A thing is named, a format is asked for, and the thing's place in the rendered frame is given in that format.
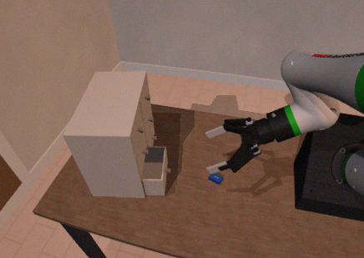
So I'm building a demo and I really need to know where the tan wooden drawer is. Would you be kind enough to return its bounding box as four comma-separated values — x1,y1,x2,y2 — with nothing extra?
141,146,170,195
148,122,156,146
136,132,148,179
139,76,150,120
130,105,144,158
144,100,154,142

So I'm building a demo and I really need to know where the blue rectangular block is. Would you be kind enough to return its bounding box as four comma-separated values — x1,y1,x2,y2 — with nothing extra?
208,173,223,185

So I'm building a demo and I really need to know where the beige small chest of drawers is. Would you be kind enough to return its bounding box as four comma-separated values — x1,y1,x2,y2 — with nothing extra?
63,71,147,198

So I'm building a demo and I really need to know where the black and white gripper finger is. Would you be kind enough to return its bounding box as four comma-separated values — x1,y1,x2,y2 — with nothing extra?
207,134,261,174
205,117,254,139

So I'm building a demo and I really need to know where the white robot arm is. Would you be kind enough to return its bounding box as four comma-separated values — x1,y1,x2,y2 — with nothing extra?
266,48,364,195

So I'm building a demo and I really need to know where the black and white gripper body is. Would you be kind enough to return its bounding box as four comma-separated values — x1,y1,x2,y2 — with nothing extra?
240,118,275,147

